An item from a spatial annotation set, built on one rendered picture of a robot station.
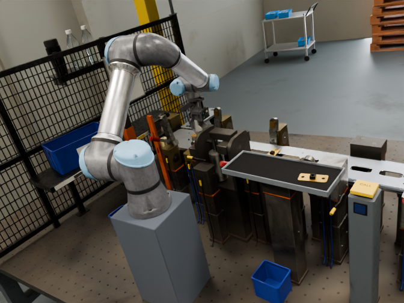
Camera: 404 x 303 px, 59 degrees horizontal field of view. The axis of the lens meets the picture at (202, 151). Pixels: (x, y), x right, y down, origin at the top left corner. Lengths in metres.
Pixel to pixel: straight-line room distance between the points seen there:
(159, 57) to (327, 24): 6.87
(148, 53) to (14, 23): 2.76
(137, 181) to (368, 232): 0.69
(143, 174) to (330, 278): 0.78
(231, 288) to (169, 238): 0.37
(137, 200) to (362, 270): 0.72
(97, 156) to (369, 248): 0.87
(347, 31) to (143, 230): 7.15
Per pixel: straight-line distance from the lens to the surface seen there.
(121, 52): 1.33
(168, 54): 1.31
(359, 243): 1.17
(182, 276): 1.33
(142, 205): 1.17
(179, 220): 1.23
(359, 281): 1.28
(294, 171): 1.16
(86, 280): 1.71
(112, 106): 1.27
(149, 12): 2.44
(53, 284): 1.78
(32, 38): 4.02
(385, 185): 1.38
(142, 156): 1.11
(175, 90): 1.65
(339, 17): 7.95
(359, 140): 1.60
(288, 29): 8.28
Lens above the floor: 1.77
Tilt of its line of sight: 26 degrees down
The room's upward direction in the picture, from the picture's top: 13 degrees counter-clockwise
